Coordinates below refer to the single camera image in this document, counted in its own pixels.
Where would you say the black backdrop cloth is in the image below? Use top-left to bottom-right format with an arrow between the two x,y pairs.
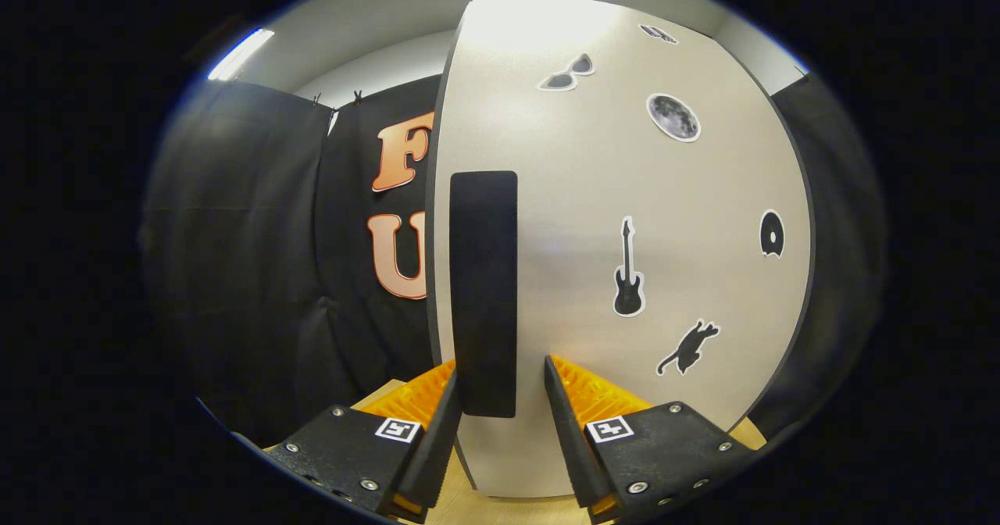
141,72 -> 888,448

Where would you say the black door handle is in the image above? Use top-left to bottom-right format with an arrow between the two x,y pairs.
449,170 -> 519,419

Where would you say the dark grey shoe cabinet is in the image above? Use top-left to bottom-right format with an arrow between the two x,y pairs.
424,0 -> 819,499

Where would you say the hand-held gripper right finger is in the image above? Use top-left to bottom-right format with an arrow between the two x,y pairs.
544,355 -> 757,524

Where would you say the ceiling light panel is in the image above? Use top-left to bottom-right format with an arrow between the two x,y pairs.
207,27 -> 276,82

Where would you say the row of black cloth clips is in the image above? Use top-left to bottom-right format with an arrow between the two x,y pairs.
311,89 -> 365,109

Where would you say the beige shoe cabinet door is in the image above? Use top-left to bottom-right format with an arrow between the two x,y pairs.
432,0 -> 813,499

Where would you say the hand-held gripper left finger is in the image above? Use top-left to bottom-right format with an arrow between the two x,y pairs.
266,359 -> 463,524

